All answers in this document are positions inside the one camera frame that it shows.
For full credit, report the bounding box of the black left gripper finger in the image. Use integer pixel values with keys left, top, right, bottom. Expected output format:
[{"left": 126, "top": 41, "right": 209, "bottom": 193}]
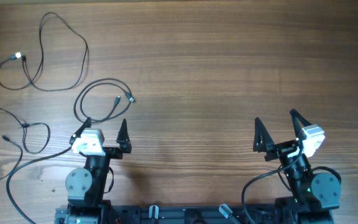
[
  {"left": 116, "top": 119, "right": 132, "bottom": 153},
  {"left": 69, "top": 117, "right": 91, "bottom": 145}
]

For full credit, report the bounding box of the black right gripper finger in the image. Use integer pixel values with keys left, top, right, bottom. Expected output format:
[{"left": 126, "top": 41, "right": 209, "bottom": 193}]
[
  {"left": 290, "top": 109, "right": 311, "bottom": 137},
  {"left": 253, "top": 117, "right": 274, "bottom": 152}
]

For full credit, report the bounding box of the black USB cable bundle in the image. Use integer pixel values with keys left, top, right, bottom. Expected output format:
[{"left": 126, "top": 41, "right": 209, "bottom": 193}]
[{"left": 73, "top": 77, "right": 137, "bottom": 124}]

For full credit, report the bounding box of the long thin black cable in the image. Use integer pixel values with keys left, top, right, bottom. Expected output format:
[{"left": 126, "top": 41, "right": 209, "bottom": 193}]
[{"left": 0, "top": 107, "right": 51, "bottom": 181}]

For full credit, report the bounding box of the black cable silver USB plug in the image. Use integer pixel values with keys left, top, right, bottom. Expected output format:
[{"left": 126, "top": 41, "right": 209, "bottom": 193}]
[{"left": 0, "top": 12, "right": 89, "bottom": 92}]

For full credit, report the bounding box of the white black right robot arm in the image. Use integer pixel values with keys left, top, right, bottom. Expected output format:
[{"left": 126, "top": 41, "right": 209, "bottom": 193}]
[{"left": 253, "top": 109, "right": 342, "bottom": 223}]

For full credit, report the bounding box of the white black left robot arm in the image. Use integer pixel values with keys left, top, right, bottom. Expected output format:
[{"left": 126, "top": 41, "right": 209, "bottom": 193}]
[{"left": 54, "top": 118, "right": 132, "bottom": 224}]

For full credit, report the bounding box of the black right camera cable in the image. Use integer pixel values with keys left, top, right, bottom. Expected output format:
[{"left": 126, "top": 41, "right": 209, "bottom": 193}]
[{"left": 241, "top": 138, "right": 304, "bottom": 224}]

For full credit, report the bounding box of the black camera cable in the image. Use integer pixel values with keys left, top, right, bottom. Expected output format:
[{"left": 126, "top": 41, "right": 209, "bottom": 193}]
[
  {"left": 6, "top": 146, "right": 74, "bottom": 224},
  {"left": 241, "top": 138, "right": 304, "bottom": 224}
]

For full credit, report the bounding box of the black base rail with clips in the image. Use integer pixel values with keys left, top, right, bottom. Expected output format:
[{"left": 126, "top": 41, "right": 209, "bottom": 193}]
[{"left": 54, "top": 203, "right": 291, "bottom": 224}]

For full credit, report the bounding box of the black left camera cable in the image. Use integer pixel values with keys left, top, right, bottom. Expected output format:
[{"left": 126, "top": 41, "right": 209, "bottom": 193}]
[{"left": 6, "top": 146, "right": 74, "bottom": 224}]

